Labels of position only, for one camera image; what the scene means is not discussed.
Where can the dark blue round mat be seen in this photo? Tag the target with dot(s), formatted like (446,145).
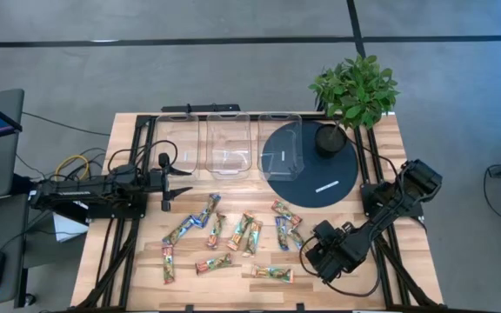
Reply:
(342,174)

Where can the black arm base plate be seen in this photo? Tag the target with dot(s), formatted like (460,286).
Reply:
(115,213)
(365,204)

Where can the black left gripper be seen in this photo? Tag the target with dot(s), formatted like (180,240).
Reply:
(157,180)

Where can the white label strip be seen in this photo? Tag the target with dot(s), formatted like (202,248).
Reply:
(327,186)

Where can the black bar camera mount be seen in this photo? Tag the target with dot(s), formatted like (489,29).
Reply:
(200,108)

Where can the clear plastic bin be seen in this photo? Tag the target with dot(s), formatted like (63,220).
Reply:
(176,135)
(276,130)
(229,135)

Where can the white box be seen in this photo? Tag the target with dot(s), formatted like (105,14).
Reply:
(70,228)

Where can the blue green granola bar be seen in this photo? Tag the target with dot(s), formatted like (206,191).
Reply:
(282,234)
(210,208)
(180,231)

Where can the black frame bracket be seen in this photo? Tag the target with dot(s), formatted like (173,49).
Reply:
(189,308)
(300,307)

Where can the potted green plant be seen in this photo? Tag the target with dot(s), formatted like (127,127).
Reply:
(355,91)

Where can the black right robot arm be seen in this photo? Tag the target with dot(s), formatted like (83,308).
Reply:
(376,221)

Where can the black caster wheel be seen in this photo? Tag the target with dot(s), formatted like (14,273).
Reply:
(30,300)

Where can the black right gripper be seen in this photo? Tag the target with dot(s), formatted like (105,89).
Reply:
(333,254)

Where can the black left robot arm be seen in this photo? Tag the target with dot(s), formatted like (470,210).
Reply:
(81,189)

